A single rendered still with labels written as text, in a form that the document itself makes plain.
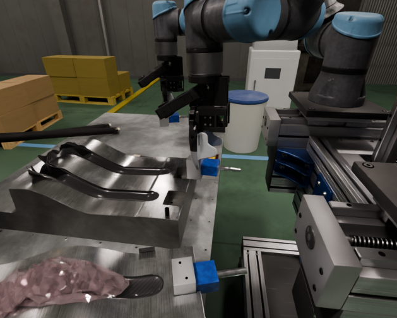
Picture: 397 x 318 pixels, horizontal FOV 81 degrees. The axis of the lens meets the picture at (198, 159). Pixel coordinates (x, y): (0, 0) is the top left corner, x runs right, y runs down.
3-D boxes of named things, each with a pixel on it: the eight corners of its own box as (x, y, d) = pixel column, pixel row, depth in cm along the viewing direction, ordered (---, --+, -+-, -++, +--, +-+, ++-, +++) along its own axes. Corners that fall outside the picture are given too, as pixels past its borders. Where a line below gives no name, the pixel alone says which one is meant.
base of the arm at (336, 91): (349, 94, 77) (359, 63, 72) (373, 108, 64) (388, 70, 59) (302, 93, 79) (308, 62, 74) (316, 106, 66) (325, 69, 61)
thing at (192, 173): (240, 174, 60) (242, 156, 58) (238, 185, 56) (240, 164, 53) (192, 169, 63) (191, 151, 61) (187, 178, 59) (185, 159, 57)
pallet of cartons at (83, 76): (117, 105, 419) (109, 58, 381) (50, 103, 432) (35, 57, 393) (135, 93, 500) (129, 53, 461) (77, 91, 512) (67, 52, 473)
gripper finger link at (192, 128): (195, 153, 51) (195, 111, 49) (188, 152, 51) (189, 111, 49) (200, 149, 55) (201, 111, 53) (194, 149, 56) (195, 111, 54)
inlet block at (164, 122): (191, 120, 95) (191, 107, 92) (194, 125, 90) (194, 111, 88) (159, 122, 93) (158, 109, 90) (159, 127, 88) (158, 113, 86)
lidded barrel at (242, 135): (260, 138, 296) (267, 90, 266) (262, 156, 254) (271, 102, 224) (221, 135, 304) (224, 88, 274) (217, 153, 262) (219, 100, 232)
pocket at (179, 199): (187, 204, 58) (186, 192, 56) (182, 219, 53) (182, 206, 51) (168, 202, 58) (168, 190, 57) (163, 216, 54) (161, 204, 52)
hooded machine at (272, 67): (287, 123, 341) (310, 11, 272) (243, 121, 350) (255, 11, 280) (279, 108, 402) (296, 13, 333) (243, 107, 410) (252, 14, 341)
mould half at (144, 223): (196, 183, 75) (196, 145, 68) (179, 250, 52) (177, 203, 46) (53, 171, 81) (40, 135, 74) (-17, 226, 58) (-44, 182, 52)
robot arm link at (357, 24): (332, 69, 62) (349, 9, 55) (312, 62, 73) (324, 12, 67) (379, 69, 61) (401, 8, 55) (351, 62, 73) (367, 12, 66)
